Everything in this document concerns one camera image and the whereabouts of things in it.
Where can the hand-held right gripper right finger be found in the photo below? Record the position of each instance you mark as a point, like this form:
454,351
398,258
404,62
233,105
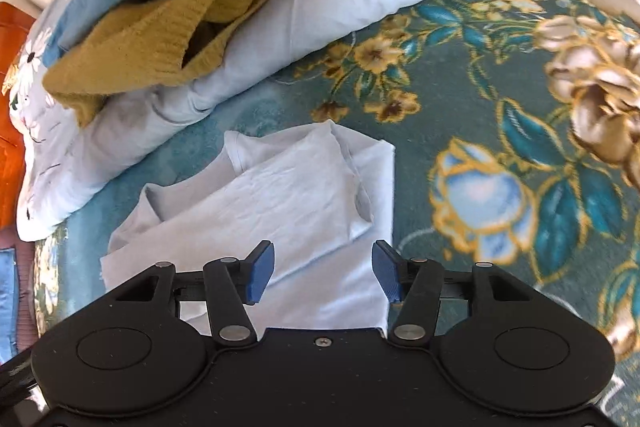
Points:
386,272

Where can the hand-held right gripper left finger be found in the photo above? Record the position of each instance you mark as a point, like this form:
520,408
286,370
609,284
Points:
261,272

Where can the white t-shirt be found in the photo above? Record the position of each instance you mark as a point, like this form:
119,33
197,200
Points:
280,192

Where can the light blue cloth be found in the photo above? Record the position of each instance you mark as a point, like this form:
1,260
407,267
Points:
7,302

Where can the teal floral blanket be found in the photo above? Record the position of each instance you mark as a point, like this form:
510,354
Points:
450,107

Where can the orange wooden headboard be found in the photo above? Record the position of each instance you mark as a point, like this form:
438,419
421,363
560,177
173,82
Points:
10,157

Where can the mustard knit sweater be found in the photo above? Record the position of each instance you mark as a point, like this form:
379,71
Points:
140,42

